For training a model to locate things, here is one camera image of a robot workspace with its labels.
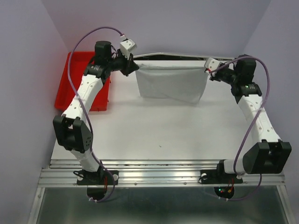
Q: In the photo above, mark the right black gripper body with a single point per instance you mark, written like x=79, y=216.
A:
x=226, y=75

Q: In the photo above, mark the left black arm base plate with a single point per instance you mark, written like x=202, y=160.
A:
x=102, y=177

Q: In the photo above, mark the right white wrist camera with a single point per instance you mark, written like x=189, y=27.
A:
x=212, y=64

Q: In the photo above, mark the aluminium front rail frame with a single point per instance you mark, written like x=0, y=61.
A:
x=132, y=173

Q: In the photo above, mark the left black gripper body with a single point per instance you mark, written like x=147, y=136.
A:
x=120, y=62

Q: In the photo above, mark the red plastic tray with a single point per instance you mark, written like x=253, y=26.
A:
x=65, y=93

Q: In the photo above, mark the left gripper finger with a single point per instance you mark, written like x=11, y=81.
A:
x=133, y=65
x=128, y=71

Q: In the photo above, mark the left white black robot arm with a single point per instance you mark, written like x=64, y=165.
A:
x=71, y=128

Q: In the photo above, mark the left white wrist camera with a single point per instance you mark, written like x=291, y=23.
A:
x=126, y=47

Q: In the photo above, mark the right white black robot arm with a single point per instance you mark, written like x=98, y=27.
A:
x=261, y=151

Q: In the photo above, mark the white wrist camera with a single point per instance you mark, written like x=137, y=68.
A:
x=212, y=64
x=126, y=47

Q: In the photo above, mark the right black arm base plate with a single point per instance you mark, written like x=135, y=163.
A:
x=212, y=176

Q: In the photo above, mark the white fabric skirt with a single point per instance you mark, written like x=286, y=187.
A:
x=185, y=83

